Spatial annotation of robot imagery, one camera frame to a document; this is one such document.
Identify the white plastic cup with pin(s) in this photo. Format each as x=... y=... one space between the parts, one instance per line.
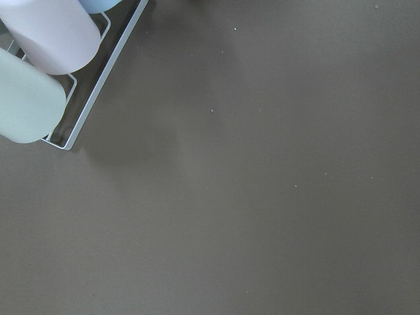
x=32 y=103

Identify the blue plastic cup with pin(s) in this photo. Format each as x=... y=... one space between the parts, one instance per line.
x=98 y=6

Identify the pink plastic cup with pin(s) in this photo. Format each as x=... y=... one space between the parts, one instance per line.
x=59 y=37

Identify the white wire cup rack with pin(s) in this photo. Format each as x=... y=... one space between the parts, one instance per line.
x=83 y=86

